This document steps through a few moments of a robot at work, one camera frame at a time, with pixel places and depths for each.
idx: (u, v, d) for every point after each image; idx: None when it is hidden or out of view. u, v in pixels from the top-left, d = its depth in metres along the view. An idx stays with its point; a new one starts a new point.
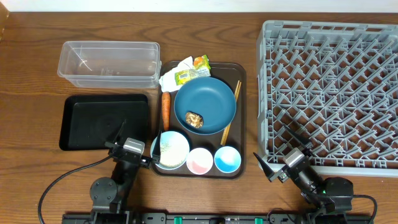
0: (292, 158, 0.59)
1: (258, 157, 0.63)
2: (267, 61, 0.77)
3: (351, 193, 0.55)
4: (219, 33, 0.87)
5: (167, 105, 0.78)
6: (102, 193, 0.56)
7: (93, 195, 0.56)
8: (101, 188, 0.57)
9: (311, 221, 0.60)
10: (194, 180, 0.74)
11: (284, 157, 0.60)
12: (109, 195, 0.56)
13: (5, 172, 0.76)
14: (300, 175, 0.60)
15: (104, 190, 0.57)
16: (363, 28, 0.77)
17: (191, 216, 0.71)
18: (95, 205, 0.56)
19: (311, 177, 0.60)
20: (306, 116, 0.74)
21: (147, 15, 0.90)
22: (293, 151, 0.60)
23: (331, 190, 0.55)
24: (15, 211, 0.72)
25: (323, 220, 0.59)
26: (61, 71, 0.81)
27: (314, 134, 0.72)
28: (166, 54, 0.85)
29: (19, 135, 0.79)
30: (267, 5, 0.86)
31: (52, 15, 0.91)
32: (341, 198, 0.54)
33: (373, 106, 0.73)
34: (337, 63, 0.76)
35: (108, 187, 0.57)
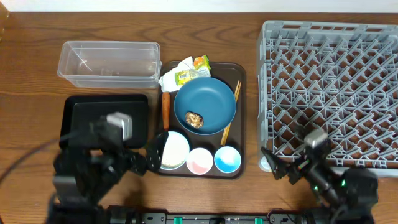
0: (314, 137, 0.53)
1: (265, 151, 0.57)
2: (267, 61, 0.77)
3: (375, 185, 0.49)
4: (219, 33, 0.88)
5: (167, 105, 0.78)
6: (68, 163, 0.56)
7: (58, 165, 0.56)
8: (68, 160, 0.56)
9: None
10: (194, 180, 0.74)
11: (306, 137, 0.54)
12: (76, 163, 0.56)
13: (5, 172, 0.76)
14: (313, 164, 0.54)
15: (72, 161, 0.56)
16: (363, 28, 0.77)
17: (191, 216, 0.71)
18: (57, 175, 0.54)
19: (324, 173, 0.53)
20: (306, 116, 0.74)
21: (147, 15, 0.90)
22: (315, 131, 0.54)
23: (352, 178, 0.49)
24: (15, 211, 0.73)
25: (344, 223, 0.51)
26: (61, 71, 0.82)
27: None
28: (166, 53, 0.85)
29: (18, 135, 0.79)
30: (267, 5, 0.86)
31: (52, 15, 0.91)
32: (364, 188, 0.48)
33: (373, 106, 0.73)
34: (337, 63, 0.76)
35: (78, 159, 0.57)
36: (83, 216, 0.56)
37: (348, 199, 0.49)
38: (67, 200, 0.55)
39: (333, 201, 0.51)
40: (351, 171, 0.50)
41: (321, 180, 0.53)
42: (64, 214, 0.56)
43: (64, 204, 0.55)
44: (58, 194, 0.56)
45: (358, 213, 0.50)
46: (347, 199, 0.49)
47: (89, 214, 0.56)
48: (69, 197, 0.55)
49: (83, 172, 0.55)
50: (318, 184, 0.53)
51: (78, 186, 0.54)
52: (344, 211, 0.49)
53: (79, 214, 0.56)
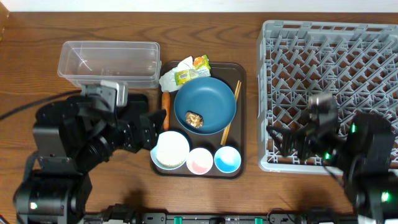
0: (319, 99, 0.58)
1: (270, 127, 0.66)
2: (267, 61, 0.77)
3: (384, 123, 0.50)
4: (219, 33, 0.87)
5: (167, 105, 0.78)
6: (53, 112, 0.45)
7: (41, 112, 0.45)
8: (55, 109, 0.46)
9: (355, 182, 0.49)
10: (194, 180, 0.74)
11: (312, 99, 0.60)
12: (63, 113, 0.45)
13: (5, 172, 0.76)
14: (321, 124, 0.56)
15: (58, 109, 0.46)
16: (363, 28, 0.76)
17: (191, 216, 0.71)
18: (38, 122, 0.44)
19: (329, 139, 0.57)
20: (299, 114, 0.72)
21: (147, 15, 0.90)
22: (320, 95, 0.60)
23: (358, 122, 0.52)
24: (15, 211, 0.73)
25: (368, 179, 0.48)
26: (61, 71, 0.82)
27: None
28: (166, 53, 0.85)
29: (18, 135, 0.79)
30: (267, 5, 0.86)
31: (51, 15, 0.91)
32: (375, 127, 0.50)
33: (373, 106, 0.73)
34: (338, 63, 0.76)
35: (64, 108, 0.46)
36: (65, 180, 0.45)
37: (361, 144, 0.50)
38: (51, 154, 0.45)
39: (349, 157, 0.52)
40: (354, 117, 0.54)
41: (332, 144, 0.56)
42: (45, 180, 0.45)
43: (46, 165, 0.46)
44: (38, 150, 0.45)
45: (379, 155, 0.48)
46: (362, 144, 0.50)
47: (73, 180, 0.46)
48: (53, 153, 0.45)
49: (69, 125, 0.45)
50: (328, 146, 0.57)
51: (63, 137, 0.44)
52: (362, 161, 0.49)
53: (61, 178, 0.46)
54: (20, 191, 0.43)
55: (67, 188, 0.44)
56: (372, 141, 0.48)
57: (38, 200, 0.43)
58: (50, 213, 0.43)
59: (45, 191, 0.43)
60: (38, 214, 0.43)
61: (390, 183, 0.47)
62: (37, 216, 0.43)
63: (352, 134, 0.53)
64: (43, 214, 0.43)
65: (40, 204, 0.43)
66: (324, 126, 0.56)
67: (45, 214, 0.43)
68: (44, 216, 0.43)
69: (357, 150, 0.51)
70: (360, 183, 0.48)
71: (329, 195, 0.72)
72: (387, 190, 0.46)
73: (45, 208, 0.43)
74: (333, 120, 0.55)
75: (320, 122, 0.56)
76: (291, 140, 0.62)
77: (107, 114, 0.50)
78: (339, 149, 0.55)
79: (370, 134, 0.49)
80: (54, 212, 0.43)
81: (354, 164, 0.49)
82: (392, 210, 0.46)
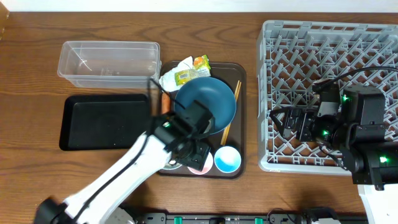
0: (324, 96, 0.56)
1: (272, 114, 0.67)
2: (267, 61, 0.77)
3: (375, 88, 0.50)
4: (219, 33, 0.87)
5: (167, 105, 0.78)
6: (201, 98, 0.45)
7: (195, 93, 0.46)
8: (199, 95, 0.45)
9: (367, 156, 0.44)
10: (194, 180, 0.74)
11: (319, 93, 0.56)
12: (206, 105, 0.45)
13: (5, 172, 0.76)
14: (322, 100, 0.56)
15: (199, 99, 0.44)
16: (363, 28, 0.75)
17: (191, 216, 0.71)
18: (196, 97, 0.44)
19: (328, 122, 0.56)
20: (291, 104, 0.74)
21: (147, 15, 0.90)
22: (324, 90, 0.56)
23: (351, 89, 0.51)
24: (15, 211, 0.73)
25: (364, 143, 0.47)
26: (61, 71, 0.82)
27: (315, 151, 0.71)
28: (166, 53, 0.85)
29: (18, 135, 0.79)
30: (267, 5, 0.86)
31: (51, 15, 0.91)
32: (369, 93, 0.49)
33: (388, 106, 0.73)
34: (337, 63, 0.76)
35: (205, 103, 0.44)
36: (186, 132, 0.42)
37: (354, 112, 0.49)
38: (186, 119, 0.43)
39: (344, 130, 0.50)
40: (344, 89, 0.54)
41: (329, 122, 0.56)
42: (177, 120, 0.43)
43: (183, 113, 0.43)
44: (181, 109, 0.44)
45: (371, 119, 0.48)
46: (353, 110, 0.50)
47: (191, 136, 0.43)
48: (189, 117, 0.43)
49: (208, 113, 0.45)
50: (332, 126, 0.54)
51: (204, 119, 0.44)
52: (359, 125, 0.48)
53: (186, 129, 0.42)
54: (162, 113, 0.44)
55: (184, 140, 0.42)
56: (362, 105, 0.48)
57: (170, 130, 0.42)
58: (168, 140, 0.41)
59: (173, 130, 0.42)
60: (164, 132, 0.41)
61: (387, 146, 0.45)
62: (162, 131, 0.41)
63: (347, 102, 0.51)
64: (165, 135, 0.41)
65: (165, 133, 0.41)
66: (326, 104, 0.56)
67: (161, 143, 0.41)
68: (161, 139, 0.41)
69: (351, 120, 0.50)
70: (359, 149, 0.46)
71: (329, 195, 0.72)
72: (385, 154, 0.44)
73: (168, 134, 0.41)
74: (334, 98, 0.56)
75: (322, 99, 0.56)
76: (289, 119, 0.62)
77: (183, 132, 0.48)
78: (332, 122, 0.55)
79: (360, 99, 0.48)
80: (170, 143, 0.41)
81: (350, 132, 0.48)
82: (390, 173, 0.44)
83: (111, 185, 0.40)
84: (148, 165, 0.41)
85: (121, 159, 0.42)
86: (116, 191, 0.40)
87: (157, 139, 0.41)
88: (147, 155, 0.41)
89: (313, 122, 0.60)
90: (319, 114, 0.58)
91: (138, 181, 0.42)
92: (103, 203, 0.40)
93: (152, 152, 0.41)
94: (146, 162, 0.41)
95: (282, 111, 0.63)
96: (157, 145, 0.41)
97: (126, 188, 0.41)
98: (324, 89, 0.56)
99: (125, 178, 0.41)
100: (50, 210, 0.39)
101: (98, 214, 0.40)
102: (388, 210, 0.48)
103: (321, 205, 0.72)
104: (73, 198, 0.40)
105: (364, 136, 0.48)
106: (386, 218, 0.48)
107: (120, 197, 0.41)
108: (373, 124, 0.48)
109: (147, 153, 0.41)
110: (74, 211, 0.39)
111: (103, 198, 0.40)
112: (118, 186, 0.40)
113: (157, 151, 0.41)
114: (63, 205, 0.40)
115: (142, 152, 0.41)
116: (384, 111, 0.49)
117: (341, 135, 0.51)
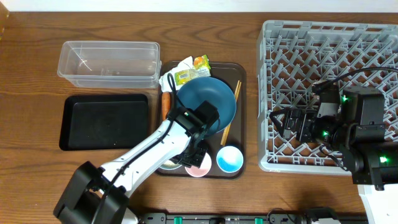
0: (324, 98, 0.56)
1: (271, 117, 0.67)
2: (267, 61, 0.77)
3: (374, 89, 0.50)
4: (219, 33, 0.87)
5: (167, 105, 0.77)
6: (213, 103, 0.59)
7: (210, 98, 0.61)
8: None
9: (366, 155, 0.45)
10: (194, 180, 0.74)
11: (319, 94, 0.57)
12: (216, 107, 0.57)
13: (5, 172, 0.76)
14: (322, 100, 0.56)
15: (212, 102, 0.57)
16: (363, 28, 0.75)
17: (191, 216, 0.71)
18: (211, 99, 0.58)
19: (328, 122, 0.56)
20: (290, 102, 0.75)
21: (147, 15, 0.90)
22: (324, 91, 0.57)
23: (352, 91, 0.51)
24: (15, 211, 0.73)
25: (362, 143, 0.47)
26: (61, 71, 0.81)
27: (315, 151, 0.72)
28: (166, 53, 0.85)
29: (18, 135, 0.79)
30: (267, 5, 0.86)
31: (51, 15, 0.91)
32: (370, 94, 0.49)
33: (388, 106, 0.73)
34: (337, 63, 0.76)
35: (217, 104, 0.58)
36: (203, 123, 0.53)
37: (354, 114, 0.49)
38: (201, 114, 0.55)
39: (344, 130, 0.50)
40: (344, 89, 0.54)
41: (329, 122, 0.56)
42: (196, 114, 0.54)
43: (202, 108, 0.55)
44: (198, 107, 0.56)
45: (370, 119, 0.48)
46: (352, 111, 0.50)
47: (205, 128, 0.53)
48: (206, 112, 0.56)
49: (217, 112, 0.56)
50: (333, 126, 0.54)
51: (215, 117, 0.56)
52: (358, 124, 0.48)
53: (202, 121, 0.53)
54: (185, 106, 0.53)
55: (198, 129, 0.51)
56: (362, 106, 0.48)
57: (188, 119, 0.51)
58: (188, 127, 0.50)
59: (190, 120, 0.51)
60: (185, 120, 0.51)
61: (386, 147, 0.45)
62: (183, 119, 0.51)
63: (348, 103, 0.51)
64: (185, 122, 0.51)
65: (184, 121, 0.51)
66: (326, 106, 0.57)
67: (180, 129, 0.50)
68: (182, 124, 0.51)
69: (351, 120, 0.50)
70: (359, 149, 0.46)
71: (328, 195, 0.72)
72: (385, 154, 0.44)
73: (188, 122, 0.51)
74: (334, 99, 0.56)
75: (322, 99, 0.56)
76: (289, 119, 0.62)
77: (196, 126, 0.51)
78: (332, 123, 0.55)
79: (360, 99, 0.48)
80: (188, 130, 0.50)
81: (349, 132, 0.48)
82: (390, 173, 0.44)
83: (142, 155, 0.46)
84: (172, 145, 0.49)
85: (148, 137, 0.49)
86: (145, 162, 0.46)
87: (177, 124, 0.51)
88: (170, 135, 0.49)
89: (313, 123, 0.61)
90: (319, 114, 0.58)
91: (163, 157, 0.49)
92: (135, 171, 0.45)
93: (174, 132, 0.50)
94: (170, 139, 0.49)
95: (282, 112, 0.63)
96: (178, 130, 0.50)
97: (153, 160, 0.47)
98: (324, 90, 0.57)
99: (153, 151, 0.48)
100: (84, 173, 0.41)
101: (130, 180, 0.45)
102: (388, 210, 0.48)
103: (321, 205, 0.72)
104: (109, 165, 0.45)
105: (362, 136, 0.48)
106: (387, 218, 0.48)
107: (148, 169, 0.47)
108: (372, 124, 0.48)
109: (171, 133, 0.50)
110: (111, 176, 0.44)
111: (135, 166, 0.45)
112: (147, 157, 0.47)
113: (179, 135, 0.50)
114: (99, 170, 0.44)
115: (166, 130, 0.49)
116: (383, 111, 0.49)
117: (340, 136, 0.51)
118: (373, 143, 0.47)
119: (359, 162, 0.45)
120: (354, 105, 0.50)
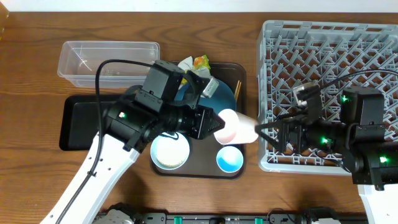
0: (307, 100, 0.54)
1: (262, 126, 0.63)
2: (267, 61, 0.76)
3: (374, 89, 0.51)
4: (219, 33, 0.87)
5: None
6: (154, 84, 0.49)
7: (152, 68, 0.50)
8: (156, 77, 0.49)
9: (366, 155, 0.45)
10: (194, 180, 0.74)
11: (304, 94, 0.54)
12: (161, 84, 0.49)
13: (5, 172, 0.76)
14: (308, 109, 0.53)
15: (156, 79, 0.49)
16: (363, 28, 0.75)
17: (191, 216, 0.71)
18: (157, 65, 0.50)
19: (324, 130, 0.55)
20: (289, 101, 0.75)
21: (147, 15, 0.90)
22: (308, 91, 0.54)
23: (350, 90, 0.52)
24: (15, 211, 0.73)
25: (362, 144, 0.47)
26: (61, 71, 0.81)
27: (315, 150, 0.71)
28: (166, 54, 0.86)
29: (18, 135, 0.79)
30: (267, 5, 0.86)
31: (51, 15, 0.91)
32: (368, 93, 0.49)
33: (389, 106, 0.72)
34: (338, 63, 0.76)
35: (161, 77, 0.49)
36: (148, 113, 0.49)
37: (354, 114, 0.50)
38: (150, 91, 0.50)
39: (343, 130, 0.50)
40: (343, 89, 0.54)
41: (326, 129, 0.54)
42: (135, 106, 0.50)
43: (141, 96, 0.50)
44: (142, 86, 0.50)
45: (370, 119, 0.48)
46: (352, 111, 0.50)
47: (154, 117, 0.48)
48: (153, 90, 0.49)
49: (162, 94, 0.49)
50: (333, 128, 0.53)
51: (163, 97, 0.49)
52: (358, 125, 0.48)
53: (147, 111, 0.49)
54: (115, 105, 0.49)
55: (145, 121, 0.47)
56: (362, 105, 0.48)
57: (129, 115, 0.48)
58: (130, 131, 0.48)
59: (130, 116, 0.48)
60: (125, 122, 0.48)
61: (386, 146, 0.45)
62: (121, 124, 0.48)
63: (347, 102, 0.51)
64: (125, 126, 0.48)
65: (124, 120, 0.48)
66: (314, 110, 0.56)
67: (125, 129, 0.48)
68: (122, 129, 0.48)
69: (351, 120, 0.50)
70: (359, 149, 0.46)
71: (328, 195, 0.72)
72: (385, 154, 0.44)
73: (127, 124, 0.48)
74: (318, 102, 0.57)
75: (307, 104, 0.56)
76: None
77: (142, 118, 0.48)
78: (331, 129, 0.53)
79: (360, 99, 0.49)
80: (132, 134, 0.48)
81: (349, 132, 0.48)
82: (389, 173, 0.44)
83: (79, 195, 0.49)
84: (106, 169, 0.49)
85: (81, 170, 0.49)
86: (85, 198, 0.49)
87: (108, 141, 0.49)
88: (103, 161, 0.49)
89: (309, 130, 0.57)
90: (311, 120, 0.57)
91: (103, 186, 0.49)
92: (76, 212, 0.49)
93: (106, 157, 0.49)
94: (104, 167, 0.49)
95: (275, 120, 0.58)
96: (115, 143, 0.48)
97: (93, 193, 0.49)
98: None
99: (87, 187, 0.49)
100: None
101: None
102: (388, 210, 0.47)
103: (321, 205, 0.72)
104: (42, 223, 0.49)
105: (362, 137, 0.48)
106: (386, 218, 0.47)
107: (91, 206, 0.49)
108: (372, 124, 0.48)
109: (103, 158, 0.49)
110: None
111: (70, 214, 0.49)
112: (83, 195, 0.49)
113: (112, 151, 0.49)
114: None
115: (96, 160, 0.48)
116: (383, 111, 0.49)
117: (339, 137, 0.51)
118: (372, 143, 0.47)
119: (359, 163, 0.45)
120: (355, 105, 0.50)
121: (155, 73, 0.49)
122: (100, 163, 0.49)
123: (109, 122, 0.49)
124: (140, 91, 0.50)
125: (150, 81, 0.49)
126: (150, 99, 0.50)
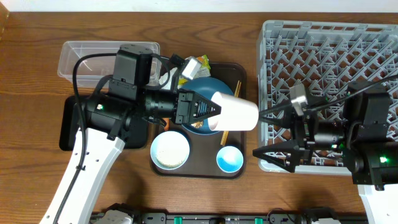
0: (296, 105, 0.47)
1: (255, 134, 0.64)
2: (267, 61, 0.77)
3: (380, 86, 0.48)
4: (219, 33, 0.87)
5: None
6: (124, 71, 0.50)
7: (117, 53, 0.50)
8: (124, 63, 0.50)
9: (365, 155, 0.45)
10: (194, 180, 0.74)
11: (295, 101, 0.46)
12: (130, 70, 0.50)
13: (5, 172, 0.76)
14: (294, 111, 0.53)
15: (124, 65, 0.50)
16: (363, 28, 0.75)
17: (191, 216, 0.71)
18: (122, 50, 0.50)
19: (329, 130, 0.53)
20: None
21: (147, 15, 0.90)
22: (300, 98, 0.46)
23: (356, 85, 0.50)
24: (14, 211, 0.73)
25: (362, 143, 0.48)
26: (61, 71, 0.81)
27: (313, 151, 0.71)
28: (166, 54, 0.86)
29: (18, 135, 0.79)
30: (267, 5, 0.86)
31: (51, 15, 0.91)
32: (374, 91, 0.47)
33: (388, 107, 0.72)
34: (337, 63, 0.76)
35: (129, 62, 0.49)
36: (125, 102, 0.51)
37: (357, 111, 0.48)
38: (122, 79, 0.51)
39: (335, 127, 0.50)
40: (349, 84, 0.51)
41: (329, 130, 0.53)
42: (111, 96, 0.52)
43: (114, 86, 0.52)
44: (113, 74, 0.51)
45: (374, 119, 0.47)
46: (357, 108, 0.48)
47: (132, 104, 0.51)
48: (125, 78, 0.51)
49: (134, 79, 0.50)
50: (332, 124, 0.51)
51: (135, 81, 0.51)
52: (362, 124, 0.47)
53: (124, 100, 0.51)
54: (92, 98, 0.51)
55: (124, 110, 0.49)
56: (367, 104, 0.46)
57: (106, 106, 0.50)
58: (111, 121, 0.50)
59: (108, 107, 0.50)
60: (104, 114, 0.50)
61: (387, 146, 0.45)
62: (101, 116, 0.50)
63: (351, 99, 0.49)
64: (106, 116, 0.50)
65: (102, 111, 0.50)
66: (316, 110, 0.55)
67: (104, 120, 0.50)
68: (102, 121, 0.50)
69: (353, 118, 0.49)
70: (360, 149, 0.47)
71: (328, 195, 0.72)
72: (385, 154, 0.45)
73: (106, 115, 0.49)
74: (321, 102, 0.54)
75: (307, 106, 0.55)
76: None
77: (120, 107, 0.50)
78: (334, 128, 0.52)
79: (365, 99, 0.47)
80: (113, 123, 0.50)
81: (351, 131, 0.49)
82: (390, 174, 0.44)
83: (71, 191, 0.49)
84: (94, 162, 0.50)
85: (69, 167, 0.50)
86: (78, 194, 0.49)
87: (92, 135, 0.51)
88: (90, 154, 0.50)
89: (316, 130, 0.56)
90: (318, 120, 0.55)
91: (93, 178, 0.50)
92: (72, 209, 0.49)
93: (92, 149, 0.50)
94: (92, 158, 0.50)
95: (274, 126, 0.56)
96: (99, 134, 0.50)
97: (84, 187, 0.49)
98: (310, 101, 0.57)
99: (78, 182, 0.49)
100: None
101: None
102: (388, 210, 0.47)
103: (321, 205, 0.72)
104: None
105: (364, 136, 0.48)
106: (386, 218, 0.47)
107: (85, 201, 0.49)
108: (375, 122, 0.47)
109: (89, 152, 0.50)
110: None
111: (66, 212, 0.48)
112: (75, 191, 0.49)
113: (97, 142, 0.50)
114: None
115: (83, 153, 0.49)
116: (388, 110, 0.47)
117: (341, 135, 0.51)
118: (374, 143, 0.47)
119: (358, 162, 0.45)
120: (359, 102, 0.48)
121: (121, 60, 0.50)
122: (87, 157, 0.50)
123: (89, 115, 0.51)
124: (112, 80, 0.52)
125: (119, 68, 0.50)
126: (124, 87, 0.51)
